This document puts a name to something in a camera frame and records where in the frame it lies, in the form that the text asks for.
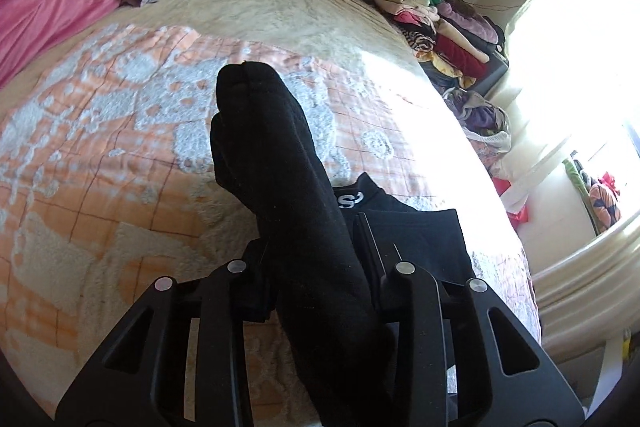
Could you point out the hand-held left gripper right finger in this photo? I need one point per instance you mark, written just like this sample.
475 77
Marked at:
382 277

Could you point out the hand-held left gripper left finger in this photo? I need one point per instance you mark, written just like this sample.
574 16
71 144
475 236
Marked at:
220 307

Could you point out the black sock white print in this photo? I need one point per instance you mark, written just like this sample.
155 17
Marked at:
435 237
280 157

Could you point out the heap of crumpled mixed clothes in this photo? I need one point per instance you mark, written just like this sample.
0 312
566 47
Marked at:
480 119

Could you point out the pile of folded clothes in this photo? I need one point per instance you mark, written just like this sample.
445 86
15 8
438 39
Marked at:
440 27

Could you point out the red and white cloth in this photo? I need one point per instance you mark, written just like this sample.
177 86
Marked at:
512 202

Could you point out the orange and white patterned blanket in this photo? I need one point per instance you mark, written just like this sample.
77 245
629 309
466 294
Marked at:
125 147

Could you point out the green striped cloth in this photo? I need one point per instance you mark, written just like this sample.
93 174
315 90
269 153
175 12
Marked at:
580 187

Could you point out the floral pink bag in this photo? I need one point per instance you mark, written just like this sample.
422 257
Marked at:
605 204

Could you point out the black storage box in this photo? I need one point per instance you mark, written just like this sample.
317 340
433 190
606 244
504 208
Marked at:
495 69

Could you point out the white curtain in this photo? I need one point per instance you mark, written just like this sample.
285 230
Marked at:
565 7

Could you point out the pink fleece blanket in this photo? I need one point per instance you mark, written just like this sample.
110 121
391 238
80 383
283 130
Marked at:
45 7

